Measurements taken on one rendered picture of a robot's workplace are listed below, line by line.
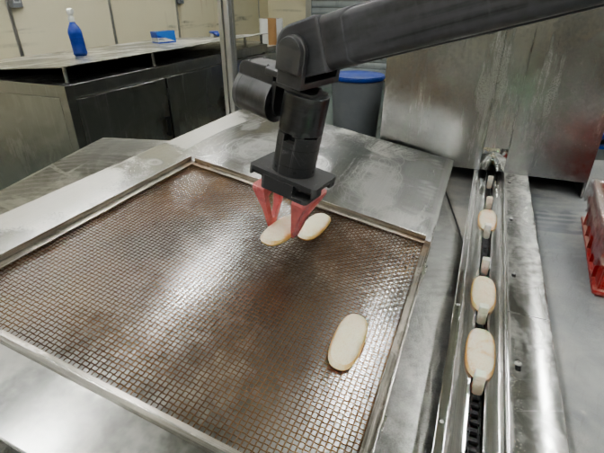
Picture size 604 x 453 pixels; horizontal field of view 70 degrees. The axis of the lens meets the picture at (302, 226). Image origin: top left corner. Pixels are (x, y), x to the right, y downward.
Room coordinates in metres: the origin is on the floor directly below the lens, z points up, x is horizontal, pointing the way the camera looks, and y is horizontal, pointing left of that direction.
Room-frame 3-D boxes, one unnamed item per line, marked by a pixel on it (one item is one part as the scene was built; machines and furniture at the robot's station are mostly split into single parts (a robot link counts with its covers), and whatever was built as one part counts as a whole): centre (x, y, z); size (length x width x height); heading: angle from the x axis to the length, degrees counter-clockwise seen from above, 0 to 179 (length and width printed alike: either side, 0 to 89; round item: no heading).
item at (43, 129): (2.91, 1.08, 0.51); 1.93 x 1.05 x 1.02; 158
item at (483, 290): (0.56, -0.29, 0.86); 0.10 x 0.04 x 0.01; 158
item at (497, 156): (1.09, -0.50, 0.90); 0.06 x 0.01 x 0.06; 68
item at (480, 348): (0.43, -0.24, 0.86); 0.10 x 0.04 x 0.01; 158
